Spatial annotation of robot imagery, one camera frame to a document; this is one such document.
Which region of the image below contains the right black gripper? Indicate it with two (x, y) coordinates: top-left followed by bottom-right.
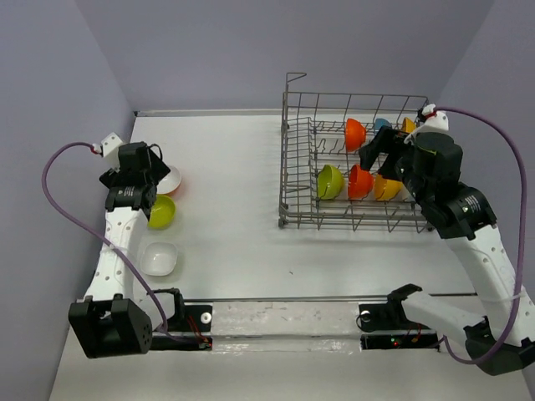
(361, 124), (431, 205)

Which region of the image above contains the blue bowl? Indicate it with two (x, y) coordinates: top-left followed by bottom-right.
(374, 118), (392, 132)

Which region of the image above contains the orange bowl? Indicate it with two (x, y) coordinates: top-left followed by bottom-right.
(348, 165), (375, 200)
(344, 118), (366, 152)

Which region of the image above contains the white orange-bottom bowl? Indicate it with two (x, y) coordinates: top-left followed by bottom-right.
(157, 165), (182, 196)

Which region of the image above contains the large yellow bowl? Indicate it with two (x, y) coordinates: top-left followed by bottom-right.
(401, 117), (417, 134)

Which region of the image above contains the small yellow bowl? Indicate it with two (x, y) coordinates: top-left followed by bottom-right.
(374, 174), (403, 201)

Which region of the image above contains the green bowl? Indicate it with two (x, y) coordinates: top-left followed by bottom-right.
(317, 165), (344, 201)
(148, 195), (176, 230)

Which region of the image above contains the white square bowl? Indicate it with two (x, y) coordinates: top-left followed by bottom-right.
(140, 242), (179, 277)

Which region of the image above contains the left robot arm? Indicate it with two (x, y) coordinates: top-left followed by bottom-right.
(69, 142), (185, 358)

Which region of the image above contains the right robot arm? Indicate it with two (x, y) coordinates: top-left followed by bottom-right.
(359, 126), (534, 376)

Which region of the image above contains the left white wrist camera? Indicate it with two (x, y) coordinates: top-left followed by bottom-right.
(90, 132), (125, 165)

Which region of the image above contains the grey wire dish rack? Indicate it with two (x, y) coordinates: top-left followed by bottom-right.
(278, 72), (431, 232)

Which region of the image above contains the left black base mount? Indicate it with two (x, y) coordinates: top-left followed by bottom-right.
(150, 288), (213, 352)

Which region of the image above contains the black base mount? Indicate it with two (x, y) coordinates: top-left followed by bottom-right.
(150, 288), (213, 352)
(355, 284), (441, 351)

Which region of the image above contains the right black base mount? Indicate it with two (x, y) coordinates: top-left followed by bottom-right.
(355, 284), (441, 351)

